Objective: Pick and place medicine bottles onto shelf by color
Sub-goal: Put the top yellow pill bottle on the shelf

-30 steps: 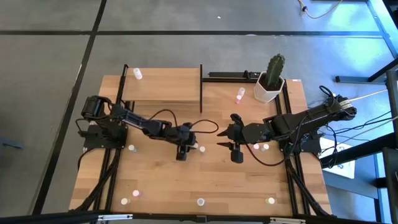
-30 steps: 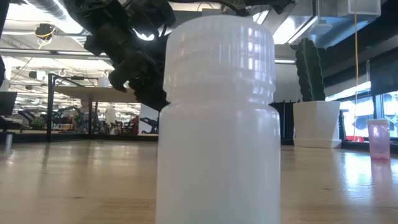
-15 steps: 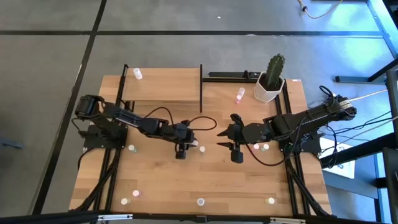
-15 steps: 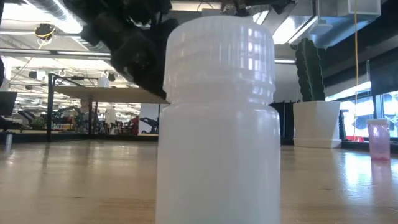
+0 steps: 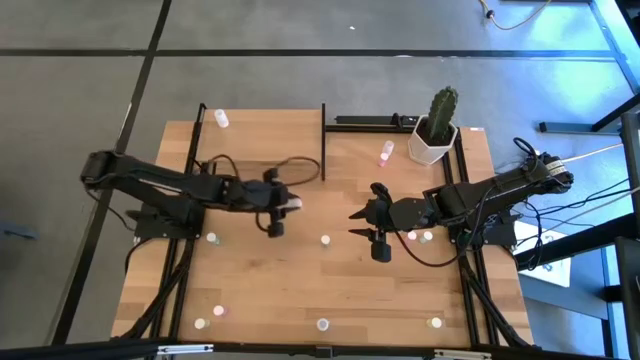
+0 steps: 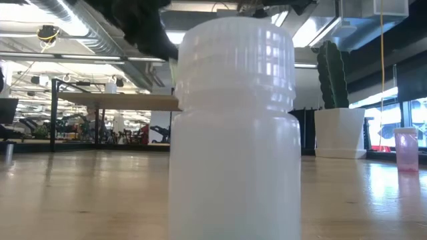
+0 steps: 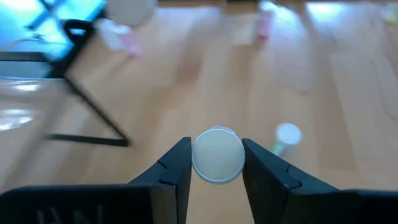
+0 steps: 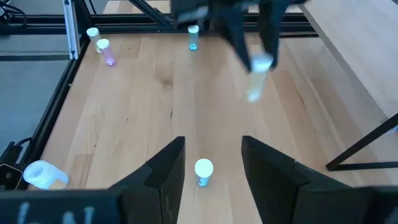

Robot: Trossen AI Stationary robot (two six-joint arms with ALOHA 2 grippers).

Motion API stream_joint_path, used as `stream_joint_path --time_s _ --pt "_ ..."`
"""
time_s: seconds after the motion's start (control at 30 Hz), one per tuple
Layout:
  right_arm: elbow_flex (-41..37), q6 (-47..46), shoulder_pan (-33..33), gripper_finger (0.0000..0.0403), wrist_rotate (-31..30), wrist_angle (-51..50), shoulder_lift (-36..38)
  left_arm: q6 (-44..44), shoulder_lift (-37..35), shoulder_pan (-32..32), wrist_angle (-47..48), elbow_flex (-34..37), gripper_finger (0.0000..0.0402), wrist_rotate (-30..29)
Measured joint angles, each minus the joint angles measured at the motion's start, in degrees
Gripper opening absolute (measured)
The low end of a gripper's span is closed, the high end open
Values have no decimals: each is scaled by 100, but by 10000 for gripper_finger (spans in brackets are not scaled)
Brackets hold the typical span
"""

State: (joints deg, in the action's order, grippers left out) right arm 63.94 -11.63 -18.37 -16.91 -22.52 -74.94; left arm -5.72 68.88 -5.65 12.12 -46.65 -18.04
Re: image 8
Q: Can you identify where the silver frame bracket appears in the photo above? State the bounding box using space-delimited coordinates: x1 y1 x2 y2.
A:
63 0 81 60

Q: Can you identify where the black aluminium frame beam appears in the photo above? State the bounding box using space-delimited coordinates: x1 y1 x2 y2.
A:
0 34 91 187

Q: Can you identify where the yellow medicine bottle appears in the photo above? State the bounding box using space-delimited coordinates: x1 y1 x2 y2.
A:
86 27 102 54

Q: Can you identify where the black table-level camera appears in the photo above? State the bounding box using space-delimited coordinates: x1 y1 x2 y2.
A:
0 163 24 190

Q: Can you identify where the black aluminium frame rail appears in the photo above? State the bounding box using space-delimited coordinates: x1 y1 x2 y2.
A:
0 0 318 35

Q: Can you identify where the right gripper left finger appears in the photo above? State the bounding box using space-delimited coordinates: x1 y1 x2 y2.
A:
108 136 187 224

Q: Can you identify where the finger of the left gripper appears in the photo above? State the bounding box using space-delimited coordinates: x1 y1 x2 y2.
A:
260 1 290 68
217 7 252 73

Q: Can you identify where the pink medicine bottle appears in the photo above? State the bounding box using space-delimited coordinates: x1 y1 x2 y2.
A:
96 39 117 67

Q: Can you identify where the wooden shelf black metal frame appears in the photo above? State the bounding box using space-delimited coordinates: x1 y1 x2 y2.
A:
300 0 398 171

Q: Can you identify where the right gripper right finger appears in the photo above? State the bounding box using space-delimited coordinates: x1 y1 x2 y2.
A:
241 135 352 224

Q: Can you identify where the clear tube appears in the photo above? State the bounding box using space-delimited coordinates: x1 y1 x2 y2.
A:
245 52 274 103

